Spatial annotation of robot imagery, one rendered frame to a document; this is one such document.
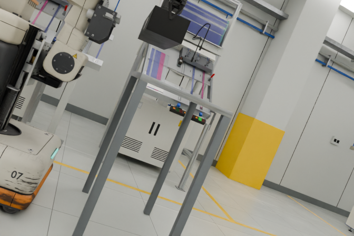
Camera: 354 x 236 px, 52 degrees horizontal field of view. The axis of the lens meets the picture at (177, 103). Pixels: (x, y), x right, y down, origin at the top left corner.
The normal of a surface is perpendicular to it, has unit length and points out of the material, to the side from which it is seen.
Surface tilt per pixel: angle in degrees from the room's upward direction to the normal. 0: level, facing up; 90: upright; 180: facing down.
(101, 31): 90
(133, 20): 90
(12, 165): 90
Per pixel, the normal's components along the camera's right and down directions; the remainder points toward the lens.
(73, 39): 0.18, 0.10
